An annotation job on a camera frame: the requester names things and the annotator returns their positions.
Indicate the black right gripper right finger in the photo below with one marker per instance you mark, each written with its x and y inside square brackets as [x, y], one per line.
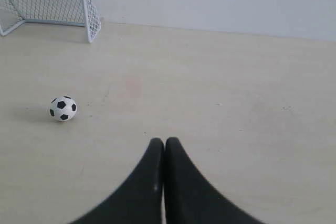
[188, 195]

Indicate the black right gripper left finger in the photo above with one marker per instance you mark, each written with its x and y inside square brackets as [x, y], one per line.
[139, 198]

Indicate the white miniature soccer goal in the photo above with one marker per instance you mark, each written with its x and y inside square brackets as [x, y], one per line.
[81, 13]

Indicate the black and white soccer ball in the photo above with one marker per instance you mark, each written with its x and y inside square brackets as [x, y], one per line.
[63, 108]

